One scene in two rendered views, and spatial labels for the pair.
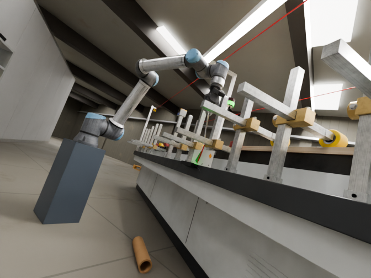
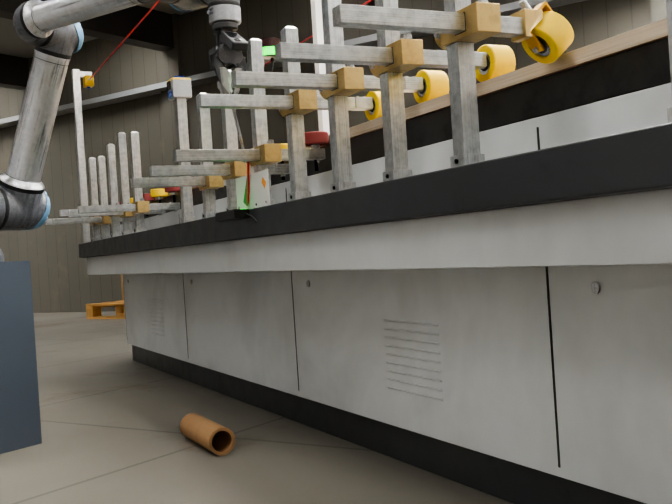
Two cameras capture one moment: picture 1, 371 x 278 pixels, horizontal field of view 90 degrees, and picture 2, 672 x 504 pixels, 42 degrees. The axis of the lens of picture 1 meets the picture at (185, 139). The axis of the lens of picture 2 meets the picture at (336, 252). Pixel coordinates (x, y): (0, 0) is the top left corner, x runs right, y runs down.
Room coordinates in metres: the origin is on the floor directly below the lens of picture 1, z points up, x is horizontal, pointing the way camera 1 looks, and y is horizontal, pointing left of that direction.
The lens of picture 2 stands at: (-1.32, -0.17, 0.57)
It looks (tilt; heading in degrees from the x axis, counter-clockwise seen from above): 0 degrees down; 356
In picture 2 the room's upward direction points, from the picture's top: 4 degrees counter-clockwise
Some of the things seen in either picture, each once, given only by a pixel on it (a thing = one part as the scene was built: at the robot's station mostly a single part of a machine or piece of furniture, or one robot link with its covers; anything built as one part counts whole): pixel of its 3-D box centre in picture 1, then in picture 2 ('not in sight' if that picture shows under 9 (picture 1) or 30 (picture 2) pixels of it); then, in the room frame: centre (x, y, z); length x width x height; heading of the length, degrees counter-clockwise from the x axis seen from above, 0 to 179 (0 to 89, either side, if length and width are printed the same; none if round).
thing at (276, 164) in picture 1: (285, 123); (337, 92); (0.67, -0.35, 0.93); 0.03 x 0.03 x 0.48; 21
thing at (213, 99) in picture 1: (212, 95); (225, 47); (1.13, -0.08, 1.16); 0.09 x 0.08 x 0.12; 22
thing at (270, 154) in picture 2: (213, 144); (265, 155); (1.11, -0.18, 0.84); 0.13 x 0.06 x 0.05; 21
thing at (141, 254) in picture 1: (141, 252); (206, 433); (1.34, 0.06, 0.04); 0.30 x 0.08 x 0.08; 21
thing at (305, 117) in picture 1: (291, 119); (340, 84); (0.65, -0.36, 0.94); 0.13 x 0.06 x 0.05; 21
